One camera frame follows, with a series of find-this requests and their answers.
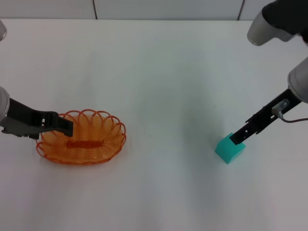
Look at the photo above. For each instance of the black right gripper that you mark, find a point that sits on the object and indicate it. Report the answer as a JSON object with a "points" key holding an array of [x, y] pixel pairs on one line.
{"points": [[267, 115]]}

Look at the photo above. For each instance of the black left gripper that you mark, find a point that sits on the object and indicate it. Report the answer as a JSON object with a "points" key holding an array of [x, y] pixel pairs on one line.
{"points": [[21, 118]]}

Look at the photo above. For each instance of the teal foam block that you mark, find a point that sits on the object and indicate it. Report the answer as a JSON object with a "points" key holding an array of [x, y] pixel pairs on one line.
{"points": [[228, 151]]}

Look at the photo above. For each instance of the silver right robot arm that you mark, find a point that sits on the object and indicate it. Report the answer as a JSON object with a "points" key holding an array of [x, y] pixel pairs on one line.
{"points": [[276, 21]]}

